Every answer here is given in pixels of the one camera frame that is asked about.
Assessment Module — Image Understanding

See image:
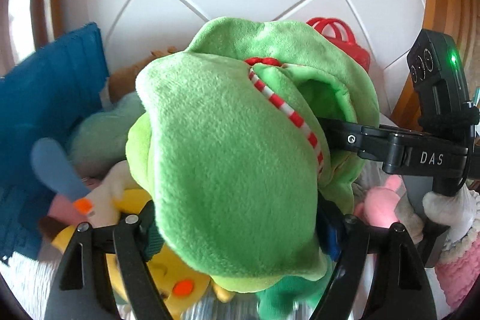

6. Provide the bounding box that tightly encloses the pink pig plush toy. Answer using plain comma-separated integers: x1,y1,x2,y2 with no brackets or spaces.
354,175,402,228

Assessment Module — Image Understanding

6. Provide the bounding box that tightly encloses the red toy suitcase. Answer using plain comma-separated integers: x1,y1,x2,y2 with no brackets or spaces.
307,17,371,72

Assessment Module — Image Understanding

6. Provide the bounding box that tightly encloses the blue storage bin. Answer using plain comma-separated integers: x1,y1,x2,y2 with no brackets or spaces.
0,23,109,262

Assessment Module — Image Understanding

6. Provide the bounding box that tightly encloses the green frog plush toy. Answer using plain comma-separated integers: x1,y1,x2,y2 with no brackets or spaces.
126,17,379,292

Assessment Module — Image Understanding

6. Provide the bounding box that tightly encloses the pink white knitted item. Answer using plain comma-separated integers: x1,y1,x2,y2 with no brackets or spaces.
422,186,479,310

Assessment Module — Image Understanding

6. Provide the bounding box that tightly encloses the light teal plush toy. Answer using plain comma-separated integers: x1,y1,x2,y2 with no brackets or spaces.
66,92,145,177

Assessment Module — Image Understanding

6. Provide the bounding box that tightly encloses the yellow Pikachu plush toy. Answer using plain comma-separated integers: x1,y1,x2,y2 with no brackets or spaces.
50,188,235,319

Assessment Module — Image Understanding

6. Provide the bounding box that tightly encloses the dark green plush toy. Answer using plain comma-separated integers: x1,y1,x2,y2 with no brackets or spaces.
256,258,336,319

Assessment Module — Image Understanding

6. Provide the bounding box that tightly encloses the brown capybara plush striped shirt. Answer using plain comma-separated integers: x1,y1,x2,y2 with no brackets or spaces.
106,46,178,104

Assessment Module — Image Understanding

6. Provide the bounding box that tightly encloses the white dog plush toy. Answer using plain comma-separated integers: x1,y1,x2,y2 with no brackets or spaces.
86,160,140,227

